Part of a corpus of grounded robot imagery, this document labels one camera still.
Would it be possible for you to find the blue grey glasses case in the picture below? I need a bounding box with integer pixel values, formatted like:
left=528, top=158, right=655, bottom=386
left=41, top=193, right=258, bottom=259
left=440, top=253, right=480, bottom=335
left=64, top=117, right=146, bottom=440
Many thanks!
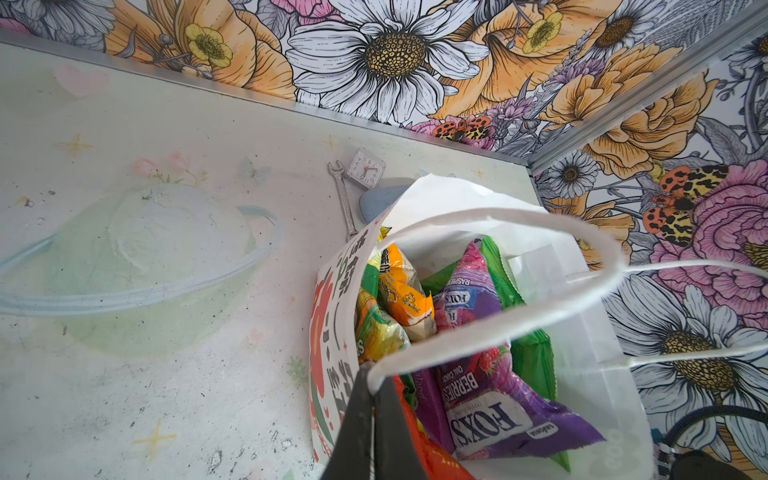
left=358, top=185, right=409, bottom=224

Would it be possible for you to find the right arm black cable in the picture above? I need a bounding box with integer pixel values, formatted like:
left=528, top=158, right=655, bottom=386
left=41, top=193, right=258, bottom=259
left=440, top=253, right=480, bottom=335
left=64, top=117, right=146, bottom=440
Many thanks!
left=655, top=404, right=768, bottom=475

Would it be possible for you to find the small tan snack packet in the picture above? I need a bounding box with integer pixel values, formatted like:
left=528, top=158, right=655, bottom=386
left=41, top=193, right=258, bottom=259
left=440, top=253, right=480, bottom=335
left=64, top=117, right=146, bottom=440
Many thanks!
left=379, top=244, right=437, bottom=342

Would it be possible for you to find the green Lays chips bag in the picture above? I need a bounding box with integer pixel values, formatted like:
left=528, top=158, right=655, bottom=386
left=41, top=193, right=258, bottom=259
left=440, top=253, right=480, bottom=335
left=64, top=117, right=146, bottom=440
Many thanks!
left=419, top=235, right=571, bottom=473

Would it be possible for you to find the white floral paper bag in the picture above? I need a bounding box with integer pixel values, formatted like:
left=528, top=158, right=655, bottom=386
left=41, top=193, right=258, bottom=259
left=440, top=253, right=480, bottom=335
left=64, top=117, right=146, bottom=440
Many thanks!
left=308, top=173, right=768, bottom=480

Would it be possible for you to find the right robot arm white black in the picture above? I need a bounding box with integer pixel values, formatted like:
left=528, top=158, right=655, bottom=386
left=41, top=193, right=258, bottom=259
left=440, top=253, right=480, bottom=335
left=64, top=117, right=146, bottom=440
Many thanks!
left=669, top=451, right=750, bottom=480

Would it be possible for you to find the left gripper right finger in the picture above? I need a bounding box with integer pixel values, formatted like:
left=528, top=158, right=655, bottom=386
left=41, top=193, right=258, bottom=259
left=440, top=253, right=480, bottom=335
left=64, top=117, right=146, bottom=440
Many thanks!
left=375, top=378, right=428, bottom=480

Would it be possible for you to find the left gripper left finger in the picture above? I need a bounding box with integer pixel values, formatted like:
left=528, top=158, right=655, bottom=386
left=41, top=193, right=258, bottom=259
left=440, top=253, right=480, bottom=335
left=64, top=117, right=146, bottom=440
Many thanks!
left=321, top=365, right=374, bottom=480

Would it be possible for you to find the silver wrench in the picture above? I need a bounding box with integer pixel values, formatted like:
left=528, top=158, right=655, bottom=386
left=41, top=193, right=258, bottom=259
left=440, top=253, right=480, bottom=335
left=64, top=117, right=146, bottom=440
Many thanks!
left=327, top=161, right=358, bottom=240

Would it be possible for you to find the purple Foxs berries candy bag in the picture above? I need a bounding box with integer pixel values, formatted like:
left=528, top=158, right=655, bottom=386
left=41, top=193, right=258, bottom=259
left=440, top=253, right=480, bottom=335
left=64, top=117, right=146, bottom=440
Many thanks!
left=413, top=239, right=606, bottom=462

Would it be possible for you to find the small square clock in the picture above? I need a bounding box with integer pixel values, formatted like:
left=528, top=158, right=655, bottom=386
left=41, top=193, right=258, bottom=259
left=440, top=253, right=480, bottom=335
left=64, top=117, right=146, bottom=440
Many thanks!
left=345, top=149, right=387, bottom=190

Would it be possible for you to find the red snack packet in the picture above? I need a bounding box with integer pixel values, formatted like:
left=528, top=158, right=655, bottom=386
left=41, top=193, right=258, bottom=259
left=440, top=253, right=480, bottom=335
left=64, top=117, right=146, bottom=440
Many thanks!
left=394, top=377, right=475, bottom=480

